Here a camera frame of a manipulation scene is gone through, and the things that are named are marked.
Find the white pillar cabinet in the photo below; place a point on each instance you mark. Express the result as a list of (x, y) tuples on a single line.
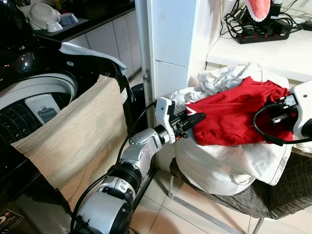
[(170, 34)]

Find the white laundry bag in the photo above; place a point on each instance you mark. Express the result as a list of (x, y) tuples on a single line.
[(224, 163)]

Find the white crumpled garment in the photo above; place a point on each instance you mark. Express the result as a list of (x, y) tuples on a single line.
[(224, 78)]

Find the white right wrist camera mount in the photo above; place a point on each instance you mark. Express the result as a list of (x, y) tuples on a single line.
[(303, 100)]

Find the pink and white cloth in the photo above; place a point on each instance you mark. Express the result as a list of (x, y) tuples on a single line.
[(257, 7)]

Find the white shelf board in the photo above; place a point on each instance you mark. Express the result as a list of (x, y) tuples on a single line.
[(263, 56)]

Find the small blue bowl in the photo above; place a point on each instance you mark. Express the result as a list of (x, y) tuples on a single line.
[(69, 19)]

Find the beige cloth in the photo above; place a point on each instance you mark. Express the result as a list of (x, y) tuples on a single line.
[(78, 141)]

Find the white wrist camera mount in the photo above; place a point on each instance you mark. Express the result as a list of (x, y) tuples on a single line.
[(164, 113), (303, 100)]

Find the black washing machine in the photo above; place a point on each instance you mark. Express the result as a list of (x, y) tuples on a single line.
[(24, 63)]

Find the red garment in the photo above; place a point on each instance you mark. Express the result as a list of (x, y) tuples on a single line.
[(229, 114)]

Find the grey cushioned metal chair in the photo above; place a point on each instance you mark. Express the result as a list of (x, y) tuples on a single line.
[(287, 187)]

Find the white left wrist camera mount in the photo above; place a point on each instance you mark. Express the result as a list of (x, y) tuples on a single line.
[(164, 113)]

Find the black power strip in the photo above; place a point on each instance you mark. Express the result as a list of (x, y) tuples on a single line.
[(263, 35)]

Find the small white cup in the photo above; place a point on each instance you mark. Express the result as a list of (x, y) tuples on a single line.
[(54, 27)]

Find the white kitchen cabinets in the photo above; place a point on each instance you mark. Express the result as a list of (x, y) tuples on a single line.
[(109, 41)]

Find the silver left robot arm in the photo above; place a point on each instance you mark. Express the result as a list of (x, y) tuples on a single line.
[(139, 151)]

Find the light blue cloth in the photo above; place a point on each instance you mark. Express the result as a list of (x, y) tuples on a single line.
[(87, 52)]

